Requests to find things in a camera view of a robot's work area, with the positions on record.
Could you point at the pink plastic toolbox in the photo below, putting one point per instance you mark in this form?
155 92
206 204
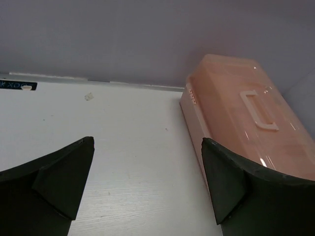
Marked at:
234 102

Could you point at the dark blue corner label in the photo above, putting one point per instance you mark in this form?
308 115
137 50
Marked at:
17 85

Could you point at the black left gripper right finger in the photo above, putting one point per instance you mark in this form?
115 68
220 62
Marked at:
249 199

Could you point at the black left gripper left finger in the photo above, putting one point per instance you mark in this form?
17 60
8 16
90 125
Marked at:
42 197

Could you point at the small clear tape scrap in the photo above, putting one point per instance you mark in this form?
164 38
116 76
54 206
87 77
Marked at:
89 96

